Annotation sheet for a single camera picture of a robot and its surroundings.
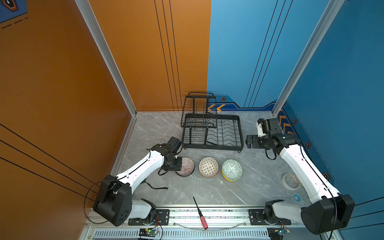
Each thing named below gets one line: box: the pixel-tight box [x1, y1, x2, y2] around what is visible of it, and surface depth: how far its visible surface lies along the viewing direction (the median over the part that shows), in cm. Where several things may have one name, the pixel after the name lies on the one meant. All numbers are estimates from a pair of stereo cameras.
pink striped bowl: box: [175, 157, 195, 177], surface depth 89 cm
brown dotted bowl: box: [198, 156, 220, 179], surface depth 89 cm
